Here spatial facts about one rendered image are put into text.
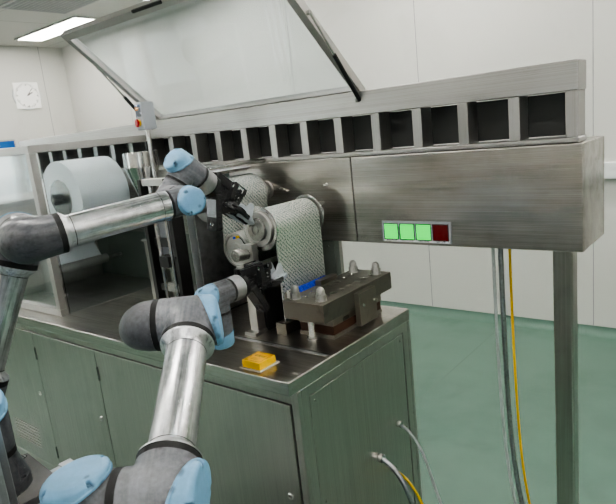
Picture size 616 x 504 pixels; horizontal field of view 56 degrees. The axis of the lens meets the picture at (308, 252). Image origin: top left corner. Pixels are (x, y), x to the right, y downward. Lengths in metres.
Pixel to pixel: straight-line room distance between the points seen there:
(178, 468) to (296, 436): 0.71
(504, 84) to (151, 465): 1.33
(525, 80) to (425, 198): 0.46
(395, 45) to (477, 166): 2.89
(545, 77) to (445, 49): 2.72
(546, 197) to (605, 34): 2.43
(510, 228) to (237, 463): 1.10
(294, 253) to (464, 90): 0.73
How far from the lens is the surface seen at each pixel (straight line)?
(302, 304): 1.79
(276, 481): 1.83
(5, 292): 1.56
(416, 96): 1.88
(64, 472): 1.10
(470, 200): 1.83
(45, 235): 1.42
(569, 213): 1.75
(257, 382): 1.65
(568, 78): 1.72
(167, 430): 1.09
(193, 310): 1.27
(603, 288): 4.26
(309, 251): 1.99
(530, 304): 4.43
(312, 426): 1.71
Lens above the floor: 1.56
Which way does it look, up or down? 12 degrees down
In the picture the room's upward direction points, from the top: 6 degrees counter-clockwise
